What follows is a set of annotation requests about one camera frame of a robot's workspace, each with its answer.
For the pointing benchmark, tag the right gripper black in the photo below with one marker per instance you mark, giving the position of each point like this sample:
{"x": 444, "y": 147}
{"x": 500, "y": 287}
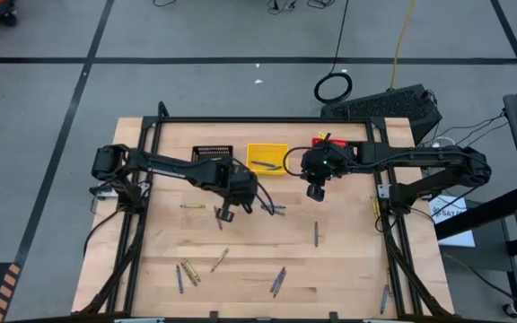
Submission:
{"x": 326, "y": 166}

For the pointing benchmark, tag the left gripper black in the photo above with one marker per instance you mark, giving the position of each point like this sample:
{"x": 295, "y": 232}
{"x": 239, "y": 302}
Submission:
{"x": 240, "y": 188}

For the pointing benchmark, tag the blue crayon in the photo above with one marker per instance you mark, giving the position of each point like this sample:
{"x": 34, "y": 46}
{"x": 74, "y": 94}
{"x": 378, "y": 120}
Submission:
{"x": 384, "y": 299}
{"x": 180, "y": 279}
{"x": 277, "y": 280}
{"x": 263, "y": 163}

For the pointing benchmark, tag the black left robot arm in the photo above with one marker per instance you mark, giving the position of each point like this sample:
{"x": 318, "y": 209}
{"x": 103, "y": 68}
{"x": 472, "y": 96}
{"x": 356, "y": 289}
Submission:
{"x": 173, "y": 167}

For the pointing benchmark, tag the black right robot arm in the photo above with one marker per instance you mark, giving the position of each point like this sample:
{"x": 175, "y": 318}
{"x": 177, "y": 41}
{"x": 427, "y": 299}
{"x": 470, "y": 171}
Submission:
{"x": 420, "y": 154}

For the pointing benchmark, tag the red slotted plastic basket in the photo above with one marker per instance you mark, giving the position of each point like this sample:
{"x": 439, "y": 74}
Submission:
{"x": 337, "y": 143}

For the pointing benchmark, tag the small yellow clip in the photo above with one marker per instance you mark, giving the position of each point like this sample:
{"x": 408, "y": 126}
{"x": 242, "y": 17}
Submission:
{"x": 321, "y": 135}

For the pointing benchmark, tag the brown crayon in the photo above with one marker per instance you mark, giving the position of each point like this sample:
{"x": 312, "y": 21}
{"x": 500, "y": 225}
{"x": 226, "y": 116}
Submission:
{"x": 280, "y": 207}
{"x": 280, "y": 285}
{"x": 218, "y": 225}

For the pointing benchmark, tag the yellow slotted plastic basket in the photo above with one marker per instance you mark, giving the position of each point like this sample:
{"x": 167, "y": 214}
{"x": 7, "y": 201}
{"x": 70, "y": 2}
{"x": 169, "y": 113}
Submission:
{"x": 267, "y": 152}

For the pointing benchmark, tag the black slotted plastic basket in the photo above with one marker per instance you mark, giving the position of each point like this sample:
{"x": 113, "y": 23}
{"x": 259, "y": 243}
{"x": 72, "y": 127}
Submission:
{"x": 204, "y": 150}

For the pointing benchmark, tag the white paper sheet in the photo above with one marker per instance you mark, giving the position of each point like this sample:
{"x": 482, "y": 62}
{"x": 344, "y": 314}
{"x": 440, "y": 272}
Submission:
{"x": 458, "y": 233}

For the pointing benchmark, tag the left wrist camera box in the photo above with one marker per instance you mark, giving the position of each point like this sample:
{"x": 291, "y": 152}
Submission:
{"x": 225, "y": 216}

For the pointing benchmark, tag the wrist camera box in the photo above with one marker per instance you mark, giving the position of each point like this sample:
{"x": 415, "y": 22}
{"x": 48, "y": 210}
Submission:
{"x": 225, "y": 216}
{"x": 316, "y": 194}

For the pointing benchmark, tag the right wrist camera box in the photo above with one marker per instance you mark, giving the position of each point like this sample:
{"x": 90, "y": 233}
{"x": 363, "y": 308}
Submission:
{"x": 316, "y": 194}

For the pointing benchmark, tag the silver metal bracket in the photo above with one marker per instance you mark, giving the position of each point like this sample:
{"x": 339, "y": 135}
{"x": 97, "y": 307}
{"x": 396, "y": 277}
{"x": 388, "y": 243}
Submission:
{"x": 384, "y": 191}

